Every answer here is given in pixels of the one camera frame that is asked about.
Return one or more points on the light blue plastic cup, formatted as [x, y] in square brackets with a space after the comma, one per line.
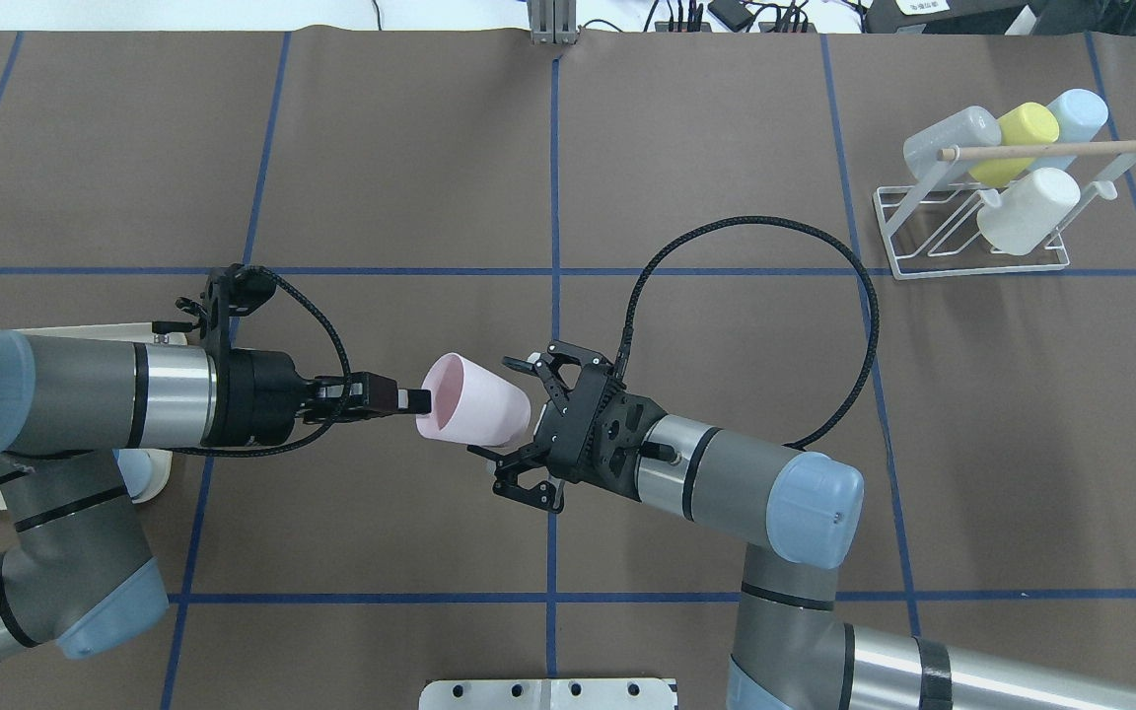
[1078, 116]

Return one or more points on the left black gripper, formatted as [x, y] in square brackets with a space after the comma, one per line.
[262, 394]

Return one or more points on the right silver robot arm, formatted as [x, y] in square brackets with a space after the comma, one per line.
[796, 511]

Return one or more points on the white camera mast base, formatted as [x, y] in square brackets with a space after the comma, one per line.
[551, 693]

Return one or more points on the yellow plastic cup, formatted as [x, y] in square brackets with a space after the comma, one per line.
[997, 173]

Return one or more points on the aluminium frame post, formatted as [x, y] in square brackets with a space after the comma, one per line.
[553, 22]

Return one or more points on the pink plastic cup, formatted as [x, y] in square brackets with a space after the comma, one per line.
[472, 406]

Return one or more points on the cream plastic cup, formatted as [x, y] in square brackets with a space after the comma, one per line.
[1017, 219]

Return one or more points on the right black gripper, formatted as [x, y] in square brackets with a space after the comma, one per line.
[568, 465]

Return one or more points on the grey plastic cup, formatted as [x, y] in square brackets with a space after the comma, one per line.
[971, 127]

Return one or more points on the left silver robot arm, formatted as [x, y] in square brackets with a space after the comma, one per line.
[82, 575]

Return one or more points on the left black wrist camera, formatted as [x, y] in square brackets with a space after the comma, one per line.
[231, 292]

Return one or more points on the white cup drying rack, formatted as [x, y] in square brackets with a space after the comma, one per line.
[939, 228]

